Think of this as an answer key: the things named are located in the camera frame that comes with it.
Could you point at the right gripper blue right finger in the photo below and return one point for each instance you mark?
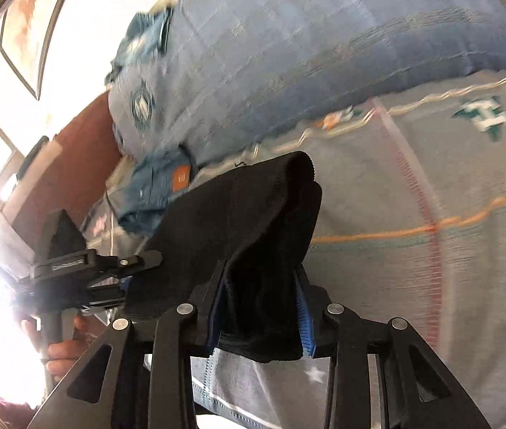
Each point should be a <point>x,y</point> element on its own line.
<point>416,389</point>

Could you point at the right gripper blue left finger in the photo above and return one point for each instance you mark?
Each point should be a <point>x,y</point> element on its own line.
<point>137,374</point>

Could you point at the black pants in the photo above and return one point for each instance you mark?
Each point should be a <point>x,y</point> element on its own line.
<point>244,233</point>

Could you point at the person's left hand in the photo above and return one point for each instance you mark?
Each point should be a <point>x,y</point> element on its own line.
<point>62,356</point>

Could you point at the brown wooden headboard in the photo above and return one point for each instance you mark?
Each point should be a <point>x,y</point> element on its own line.
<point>68,173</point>

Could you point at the folded blue jeans orange patch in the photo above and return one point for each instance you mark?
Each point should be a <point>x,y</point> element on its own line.
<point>155,182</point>

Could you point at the grey patterned bed sheet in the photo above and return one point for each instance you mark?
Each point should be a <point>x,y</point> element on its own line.
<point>413,218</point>

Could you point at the blue denim garment on pillow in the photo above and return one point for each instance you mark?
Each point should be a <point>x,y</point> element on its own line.
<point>146,37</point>

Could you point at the blue plaid pillow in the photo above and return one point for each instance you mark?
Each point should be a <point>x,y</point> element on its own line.
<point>236,71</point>

